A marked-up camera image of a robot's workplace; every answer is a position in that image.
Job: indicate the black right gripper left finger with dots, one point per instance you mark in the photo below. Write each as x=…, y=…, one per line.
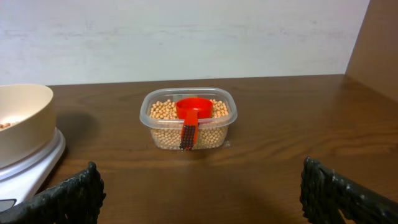
x=77, y=199

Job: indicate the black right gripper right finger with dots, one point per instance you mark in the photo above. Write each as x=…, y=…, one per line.
x=328, y=197

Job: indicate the soybeans in bowl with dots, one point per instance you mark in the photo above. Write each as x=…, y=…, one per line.
x=6, y=125

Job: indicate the clear plastic container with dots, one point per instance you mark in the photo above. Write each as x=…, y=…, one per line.
x=177, y=94

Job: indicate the beige bowl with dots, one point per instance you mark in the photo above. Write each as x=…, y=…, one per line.
x=29, y=109

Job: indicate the red measuring scoop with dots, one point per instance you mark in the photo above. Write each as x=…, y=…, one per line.
x=190, y=110

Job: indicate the white digital kitchen scale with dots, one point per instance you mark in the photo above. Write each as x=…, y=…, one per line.
x=20, y=181

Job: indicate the yellow soybeans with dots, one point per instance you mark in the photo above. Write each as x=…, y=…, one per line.
x=168, y=138

